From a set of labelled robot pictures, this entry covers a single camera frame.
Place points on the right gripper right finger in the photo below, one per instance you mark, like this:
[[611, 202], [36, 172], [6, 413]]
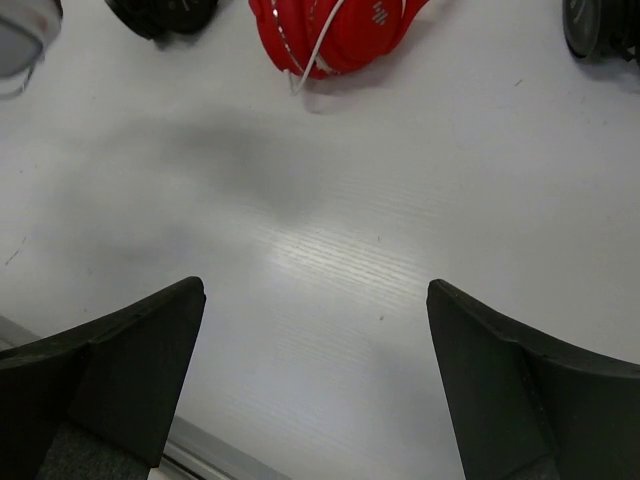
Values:
[[526, 405]]

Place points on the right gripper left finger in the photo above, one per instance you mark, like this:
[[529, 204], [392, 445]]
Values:
[[100, 380]]

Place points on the brown silver headphones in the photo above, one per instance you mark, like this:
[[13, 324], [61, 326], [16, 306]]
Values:
[[28, 29]]

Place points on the black headphones left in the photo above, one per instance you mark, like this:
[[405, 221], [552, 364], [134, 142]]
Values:
[[155, 19]]

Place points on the black headphones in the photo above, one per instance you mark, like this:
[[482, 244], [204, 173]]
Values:
[[595, 30], [155, 19]]

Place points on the black headphones right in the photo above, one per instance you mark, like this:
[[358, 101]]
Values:
[[595, 30]]

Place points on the aluminium rail front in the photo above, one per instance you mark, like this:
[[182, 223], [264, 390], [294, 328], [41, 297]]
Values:
[[210, 455]]

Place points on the red headphones with white cable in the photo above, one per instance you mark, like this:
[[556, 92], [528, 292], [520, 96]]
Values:
[[323, 38]]

